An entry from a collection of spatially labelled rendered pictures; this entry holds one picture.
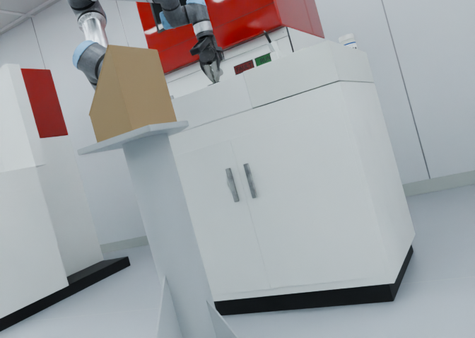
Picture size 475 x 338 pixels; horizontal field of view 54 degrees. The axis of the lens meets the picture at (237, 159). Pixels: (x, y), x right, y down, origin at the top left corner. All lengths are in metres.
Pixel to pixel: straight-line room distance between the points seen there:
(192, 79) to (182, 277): 1.38
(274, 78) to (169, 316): 0.92
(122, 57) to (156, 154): 0.33
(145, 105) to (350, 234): 0.85
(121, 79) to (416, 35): 2.67
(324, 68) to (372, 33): 2.15
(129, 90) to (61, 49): 4.03
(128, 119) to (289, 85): 0.61
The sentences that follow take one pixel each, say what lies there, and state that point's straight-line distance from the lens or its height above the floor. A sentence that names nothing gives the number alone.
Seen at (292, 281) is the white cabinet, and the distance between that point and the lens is 1.89.
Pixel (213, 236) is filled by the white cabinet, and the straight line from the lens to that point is 1.98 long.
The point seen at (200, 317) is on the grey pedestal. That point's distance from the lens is 1.64.
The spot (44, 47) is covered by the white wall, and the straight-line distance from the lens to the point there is 5.73.
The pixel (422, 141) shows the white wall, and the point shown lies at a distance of 3.78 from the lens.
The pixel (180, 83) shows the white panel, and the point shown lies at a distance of 2.72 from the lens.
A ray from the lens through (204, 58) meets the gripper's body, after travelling 1.95.
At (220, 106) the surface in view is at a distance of 1.87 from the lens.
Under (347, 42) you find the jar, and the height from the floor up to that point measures 1.03.
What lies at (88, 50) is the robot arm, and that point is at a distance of 1.74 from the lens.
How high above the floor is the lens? 0.66
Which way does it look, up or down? 1 degrees down
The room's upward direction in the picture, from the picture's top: 15 degrees counter-clockwise
